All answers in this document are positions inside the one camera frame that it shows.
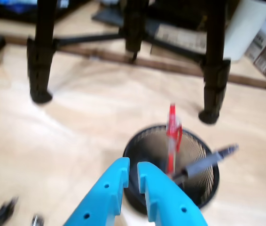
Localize black tripod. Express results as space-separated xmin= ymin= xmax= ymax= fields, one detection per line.
xmin=26 ymin=0 xmax=232 ymax=125

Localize clear stick pen black cap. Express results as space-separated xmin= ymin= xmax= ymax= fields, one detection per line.
xmin=31 ymin=213 xmax=45 ymax=226

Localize white thermos black lid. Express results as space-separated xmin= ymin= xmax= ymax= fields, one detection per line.
xmin=224 ymin=0 xmax=266 ymax=62

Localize black mesh pen holder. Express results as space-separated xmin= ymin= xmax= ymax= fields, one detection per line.
xmin=123 ymin=124 xmax=220 ymax=214

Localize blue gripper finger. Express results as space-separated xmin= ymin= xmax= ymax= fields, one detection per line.
xmin=137 ymin=161 xmax=208 ymax=226
xmin=63 ymin=157 xmax=131 ymax=226

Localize black flat device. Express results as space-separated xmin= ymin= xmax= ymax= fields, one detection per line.
xmin=92 ymin=9 xmax=129 ymax=26

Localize black retractable pen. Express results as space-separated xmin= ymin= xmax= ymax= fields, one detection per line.
xmin=0 ymin=196 xmax=18 ymax=226

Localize red clear retractable pen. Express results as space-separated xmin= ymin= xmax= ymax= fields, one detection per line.
xmin=165 ymin=103 xmax=183 ymax=177

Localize clear pen grey grip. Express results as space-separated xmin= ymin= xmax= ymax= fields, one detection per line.
xmin=172 ymin=143 xmax=239 ymax=186

